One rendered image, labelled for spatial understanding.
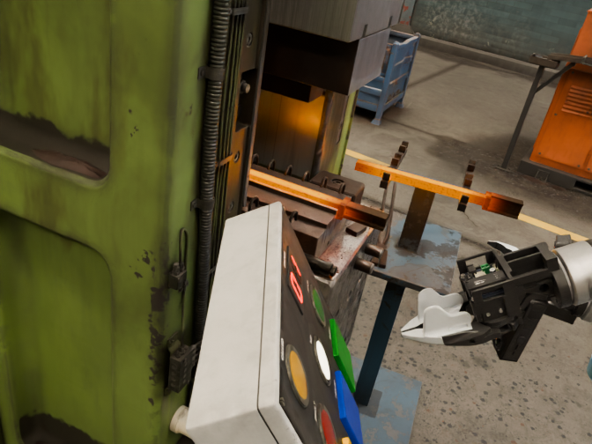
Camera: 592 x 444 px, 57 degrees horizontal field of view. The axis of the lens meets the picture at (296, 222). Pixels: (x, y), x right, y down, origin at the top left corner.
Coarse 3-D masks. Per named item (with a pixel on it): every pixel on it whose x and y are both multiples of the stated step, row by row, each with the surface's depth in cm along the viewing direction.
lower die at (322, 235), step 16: (288, 176) 128; (256, 192) 118; (272, 192) 119; (288, 192) 119; (336, 192) 124; (256, 208) 114; (288, 208) 114; (304, 208) 116; (320, 208) 116; (336, 208) 116; (304, 224) 112; (320, 224) 112; (336, 224) 118; (304, 240) 109; (320, 240) 110
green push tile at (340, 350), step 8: (336, 328) 76; (336, 336) 74; (336, 344) 72; (344, 344) 78; (336, 352) 71; (344, 352) 76; (336, 360) 71; (344, 360) 74; (344, 368) 72; (344, 376) 73; (352, 376) 76; (352, 384) 74; (352, 392) 74
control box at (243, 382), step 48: (240, 240) 66; (288, 240) 67; (240, 288) 57; (288, 288) 59; (240, 336) 50; (288, 336) 52; (240, 384) 45; (288, 384) 47; (336, 384) 66; (192, 432) 43; (240, 432) 43; (288, 432) 44; (336, 432) 58
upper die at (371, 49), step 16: (272, 32) 94; (288, 32) 93; (304, 32) 92; (384, 32) 102; (272, 48) 96; (288, 48) 94; (304, 48) 93; (320, 48) 92; (336, 48) 91; (352, 48) 90; (368, 48) 96; (384, 48) 106; (272, 64) 97; (288, 64) 96; (304, 64) 94; (320, 64) 93; (336, 64) 92; (352, 64) 91; (368, 64) 99; (304, 80) 96; (320, 80) 94; (336, 80) 93; (352, 80) 93; (368, 80) 103
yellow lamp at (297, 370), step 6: (294, 354) 51; (294, 360) 50; (294, 366) 49; (300, 366) 51; (294, 372) 49; (300, 372) 50; (294, 378) 48; (300, 378) 50; (300, 384) 49; (306, 384) 51; (300, 390) 49; (306, 390) 50; (306, 396) 50
